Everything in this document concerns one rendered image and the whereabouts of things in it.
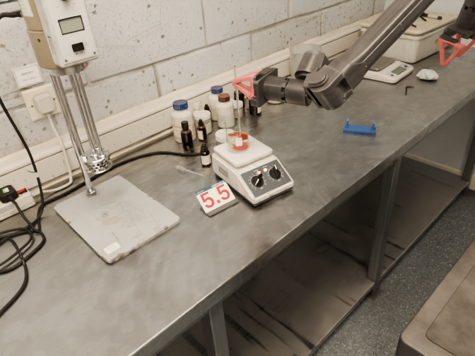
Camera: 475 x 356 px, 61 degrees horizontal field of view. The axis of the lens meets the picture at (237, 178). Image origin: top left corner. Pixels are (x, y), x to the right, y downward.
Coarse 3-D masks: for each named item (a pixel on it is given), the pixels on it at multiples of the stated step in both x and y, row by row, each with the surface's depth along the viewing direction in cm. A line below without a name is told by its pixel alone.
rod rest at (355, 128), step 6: (348, 120) 130; (348, 126) 130; (354, 126) 130; (360, 126) 130; (366, 126) 130; (372, 126) 129; (354, 132) 129; (360, 132) 128; (366, 132) 128; (372, 132) 127
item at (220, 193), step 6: (216, 186) 103; (222, 186) 103; (204, 192) 101; (210, 192) 102; (216, 192) 102; (222, 192) 103; (228, 192) 103; (204, 198) 100; (210, 198) 101; (216, 198) 102; (222, 198) 102; (228, 198) 103; (204, 204) 100; (210, 204) 100; (216, 204) 101
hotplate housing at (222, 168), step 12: (216, 156) 109; (216, 168) 110; (228, 168) 104; (240, 168) 103; (252, 168) 103; (228, 180) 107; (240, 180) 101; (240, 192) 103; (276, 192) 102; (252, 204) 100
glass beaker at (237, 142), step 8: (224, 120) 104; (232, 120) 106; (240, 120) 106; (248, 120) 103; (232, 128) 101; (240, 128) 101; (232, 136) 103; (240, 136) 103; (248, 136) 105; (232, 144) 104; (240, 144) 104; (248, 144) 106; (232, 152) 106; (240, 152) 105
